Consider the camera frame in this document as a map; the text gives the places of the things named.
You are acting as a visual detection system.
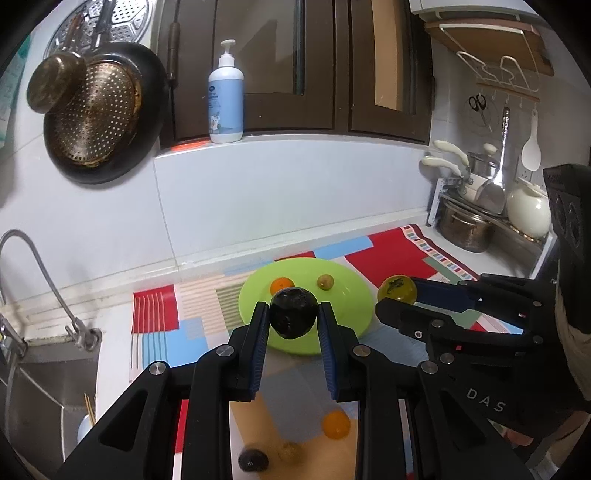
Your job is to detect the colourful patchwork mat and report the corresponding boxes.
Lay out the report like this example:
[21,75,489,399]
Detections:
[129,224,527,480]

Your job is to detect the steel sink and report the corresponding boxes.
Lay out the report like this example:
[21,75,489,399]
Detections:
[0,342,100,462]

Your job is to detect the white wire wall rack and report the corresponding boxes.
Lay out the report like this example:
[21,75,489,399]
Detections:
[455,51,542,101]

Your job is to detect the brass perforated strainer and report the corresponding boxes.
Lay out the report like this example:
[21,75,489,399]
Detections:
[48,58,141,167]

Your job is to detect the metal faucet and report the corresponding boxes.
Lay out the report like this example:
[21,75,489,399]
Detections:
[0,230,103,352]

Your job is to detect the cream handled pan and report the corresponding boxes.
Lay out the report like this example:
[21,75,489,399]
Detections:
[420,156,481,200]
[433,140,476,185]

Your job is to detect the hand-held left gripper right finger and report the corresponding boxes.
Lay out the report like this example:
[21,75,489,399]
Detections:
[318,302,532,480]

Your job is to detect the brass ladle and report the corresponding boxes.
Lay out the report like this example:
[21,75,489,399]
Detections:
[26,52,88,114]

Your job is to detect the teal wall sticker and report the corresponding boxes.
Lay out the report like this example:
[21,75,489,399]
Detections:
[0,39,28,151]

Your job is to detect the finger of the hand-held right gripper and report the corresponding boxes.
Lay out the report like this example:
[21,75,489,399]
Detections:
[375,299,546,366]
[409,273,559,332]

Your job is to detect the white rice paddle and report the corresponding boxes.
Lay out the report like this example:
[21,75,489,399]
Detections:
[521,110,542,171]

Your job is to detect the metal spatula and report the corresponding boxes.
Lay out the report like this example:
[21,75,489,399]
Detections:
[478,107,511,215]

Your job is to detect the person's right forearm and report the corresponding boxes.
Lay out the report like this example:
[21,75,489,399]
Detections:
[555,272,591,386]

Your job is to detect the green plate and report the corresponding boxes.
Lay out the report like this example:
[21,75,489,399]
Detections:
[238,258,374,356]

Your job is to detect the white dish rack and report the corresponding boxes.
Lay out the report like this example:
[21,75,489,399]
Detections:
[429,178,560,278]

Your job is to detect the steel lidded pot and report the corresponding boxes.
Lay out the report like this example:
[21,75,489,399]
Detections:
[466,143,502,182]

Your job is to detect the dark wooden window frame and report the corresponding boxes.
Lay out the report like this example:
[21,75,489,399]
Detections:
[157,0,435,148]

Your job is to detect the steel cooking pot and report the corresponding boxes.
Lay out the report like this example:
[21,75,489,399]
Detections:
[436,200,497,254]

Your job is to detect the black scissors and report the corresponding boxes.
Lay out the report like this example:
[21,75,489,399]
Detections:
[468,93,491,129]

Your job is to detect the black frying pan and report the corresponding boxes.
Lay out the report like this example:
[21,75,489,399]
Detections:
[43,42,169,185]

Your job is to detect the metal steamer rack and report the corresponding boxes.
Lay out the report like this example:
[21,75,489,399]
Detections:
[46,0,153,52]

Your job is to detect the white ceramic pot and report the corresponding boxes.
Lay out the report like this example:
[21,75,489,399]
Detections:
[505,182,552,241]

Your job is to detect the yellow-green fruit with dark stem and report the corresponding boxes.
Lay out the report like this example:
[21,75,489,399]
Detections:
[377,275,417,305]

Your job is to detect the dark purple plum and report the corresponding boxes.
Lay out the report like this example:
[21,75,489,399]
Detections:
[269,286,319,341]
[238,449,269,472]

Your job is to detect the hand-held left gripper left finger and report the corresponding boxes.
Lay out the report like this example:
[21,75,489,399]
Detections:
[55,301,271,480]

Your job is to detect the wooden cutting board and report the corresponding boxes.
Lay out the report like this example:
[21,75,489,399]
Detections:
[425,21,555,77]

